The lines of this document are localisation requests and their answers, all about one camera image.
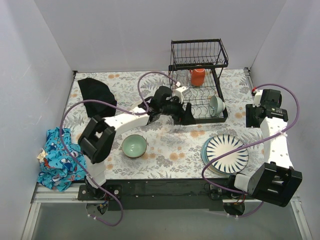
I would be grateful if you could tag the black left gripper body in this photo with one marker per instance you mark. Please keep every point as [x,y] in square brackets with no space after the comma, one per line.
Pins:
[181,114]

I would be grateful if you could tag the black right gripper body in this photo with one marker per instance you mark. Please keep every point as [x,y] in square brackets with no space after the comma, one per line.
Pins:
[250,116]

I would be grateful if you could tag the white bowl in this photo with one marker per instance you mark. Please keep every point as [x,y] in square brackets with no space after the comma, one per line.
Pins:
[216,106]

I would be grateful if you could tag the clear faceted glass tumbler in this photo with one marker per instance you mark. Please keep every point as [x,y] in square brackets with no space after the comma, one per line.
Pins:
[182,76]

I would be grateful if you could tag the orange ceramic mug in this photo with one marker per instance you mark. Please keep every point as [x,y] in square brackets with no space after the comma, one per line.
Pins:
[197,76]

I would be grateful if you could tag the black wire dish rack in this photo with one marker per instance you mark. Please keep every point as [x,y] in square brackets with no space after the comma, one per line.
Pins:
[197,64]

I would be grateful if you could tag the green celadon bowl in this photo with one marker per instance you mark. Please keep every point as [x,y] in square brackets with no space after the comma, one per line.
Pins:
[134,146]

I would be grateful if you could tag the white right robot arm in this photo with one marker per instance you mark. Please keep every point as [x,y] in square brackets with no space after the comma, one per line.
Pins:
[276,181]

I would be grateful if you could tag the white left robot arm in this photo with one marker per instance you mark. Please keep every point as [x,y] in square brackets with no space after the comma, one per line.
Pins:
[97,139]

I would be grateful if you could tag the floral table mat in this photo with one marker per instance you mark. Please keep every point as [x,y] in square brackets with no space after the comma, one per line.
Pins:
[173,151]

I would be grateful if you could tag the black cloth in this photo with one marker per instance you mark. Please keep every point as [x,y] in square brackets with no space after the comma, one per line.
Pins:
[92,89]

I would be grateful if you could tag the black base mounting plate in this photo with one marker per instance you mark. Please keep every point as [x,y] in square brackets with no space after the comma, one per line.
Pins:
[161,194]

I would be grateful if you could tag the blue patterned cloth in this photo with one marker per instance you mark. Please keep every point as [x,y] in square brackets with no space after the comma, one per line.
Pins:
[61,161]

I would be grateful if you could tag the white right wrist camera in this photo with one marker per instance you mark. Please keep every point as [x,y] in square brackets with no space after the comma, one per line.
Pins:
[257,95]

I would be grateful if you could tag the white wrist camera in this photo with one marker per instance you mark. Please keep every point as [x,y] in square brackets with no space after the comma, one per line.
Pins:
[180,92]
[257,95]

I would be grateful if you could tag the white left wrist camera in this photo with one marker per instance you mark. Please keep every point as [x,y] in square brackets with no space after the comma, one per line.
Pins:
[180,92]

